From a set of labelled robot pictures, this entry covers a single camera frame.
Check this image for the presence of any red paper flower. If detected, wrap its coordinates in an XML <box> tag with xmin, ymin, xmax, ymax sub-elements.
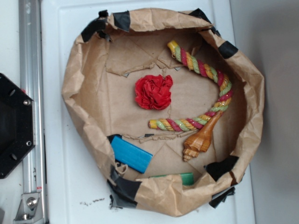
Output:
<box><xmin>135</xmin><ymin>75</ymin><xmax>173</xmax><ymax>110</ymax></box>

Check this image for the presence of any green rectangular block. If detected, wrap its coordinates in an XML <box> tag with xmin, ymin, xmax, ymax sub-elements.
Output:
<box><xmin>151</xmin><ymin>172</ymin><xmax>194</xmax><ymax>186</ymax></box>

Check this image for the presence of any metal corner bracket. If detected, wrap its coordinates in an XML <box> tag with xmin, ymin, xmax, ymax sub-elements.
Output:
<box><xmin>13</xmin><ymin>192</ymin><xmax>43</xmax><ymax>224</ymax></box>

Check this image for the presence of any white plastic tray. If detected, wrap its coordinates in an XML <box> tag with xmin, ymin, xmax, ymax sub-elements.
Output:
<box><xmin>41</xmin><ymin>0</ymin><xmax>255</xmax><ymax>224</ymax></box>

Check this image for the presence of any brown paper bag basket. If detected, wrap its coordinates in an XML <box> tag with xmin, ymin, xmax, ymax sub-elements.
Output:
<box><xmin>62</xmin><ymin>8</ymin><xmax>264</xmax><ymax>217</ymax></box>

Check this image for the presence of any multicolored twisted rope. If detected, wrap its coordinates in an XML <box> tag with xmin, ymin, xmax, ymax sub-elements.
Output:
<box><xmin>149</xmin><ymin>40</ymin><xmax>234</xmax><ymax>132</ymax></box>

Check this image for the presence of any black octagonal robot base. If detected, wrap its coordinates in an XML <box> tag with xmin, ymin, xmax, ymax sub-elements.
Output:
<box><xmin>0</xmin><ymin>73</ymin><xmax>35</xmax><ymax>179</ymax></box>

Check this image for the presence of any blue rectangular block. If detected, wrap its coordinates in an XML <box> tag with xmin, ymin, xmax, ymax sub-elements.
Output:
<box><xmin>108</xmin><ymin>134</ymin><xmax>153</xmax><ymax>174</ymax></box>

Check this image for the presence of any brown conch seashell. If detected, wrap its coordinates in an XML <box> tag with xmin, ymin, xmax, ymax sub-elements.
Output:
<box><xmin>183</xmin><ymin>111</ymin><xmax>223</xmax><ymax>161</ymax></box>

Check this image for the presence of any aluminium extrusion rail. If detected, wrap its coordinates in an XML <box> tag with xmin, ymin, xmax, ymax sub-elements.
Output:
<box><xmin>18</xmin><ymin>0</ymin><xmax>49</xmax><ymax>224</ymax></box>

